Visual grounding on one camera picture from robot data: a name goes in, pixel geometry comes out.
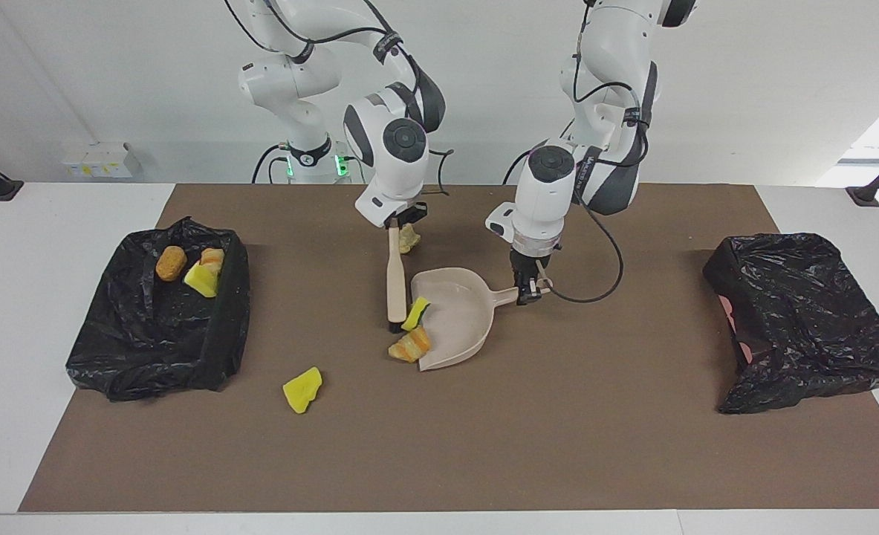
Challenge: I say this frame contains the white box yellow labels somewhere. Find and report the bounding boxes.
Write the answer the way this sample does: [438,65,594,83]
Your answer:
[60,142,143,179]

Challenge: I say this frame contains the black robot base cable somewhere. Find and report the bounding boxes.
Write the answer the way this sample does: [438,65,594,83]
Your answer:
[252,143,285,184]

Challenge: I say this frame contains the brown table mat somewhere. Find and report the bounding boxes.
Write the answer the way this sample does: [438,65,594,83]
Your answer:
[18,183,879,513]

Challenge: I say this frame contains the orange striped foam chunk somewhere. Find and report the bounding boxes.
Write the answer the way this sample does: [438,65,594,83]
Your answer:
[388,325,432,364]

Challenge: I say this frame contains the beige plastic dustpan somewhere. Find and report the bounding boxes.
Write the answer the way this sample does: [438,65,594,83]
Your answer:
[409,267,520,372]

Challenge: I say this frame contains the right black trash bag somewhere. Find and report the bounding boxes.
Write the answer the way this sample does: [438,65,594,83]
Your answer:
[65,216,252,403]

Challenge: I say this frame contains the black trash bag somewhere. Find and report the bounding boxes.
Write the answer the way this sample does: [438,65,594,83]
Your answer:
[702,233,879,415]
[65,216,252,403]

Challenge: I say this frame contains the brown cork-like foam chunk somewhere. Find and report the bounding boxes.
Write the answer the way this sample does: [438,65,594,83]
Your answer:
[155,246,187,282]

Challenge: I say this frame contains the left black trash bag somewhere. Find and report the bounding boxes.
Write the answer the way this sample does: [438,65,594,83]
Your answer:
[702,233,879,415]

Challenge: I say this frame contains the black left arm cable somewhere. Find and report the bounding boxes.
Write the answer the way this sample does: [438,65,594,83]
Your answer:
[502,30,652,304]

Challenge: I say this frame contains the yellow sponge piece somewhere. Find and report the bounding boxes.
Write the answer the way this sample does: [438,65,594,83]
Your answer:
[283,366,323,415]
[184,260,221,299]
[400,296,432,332]

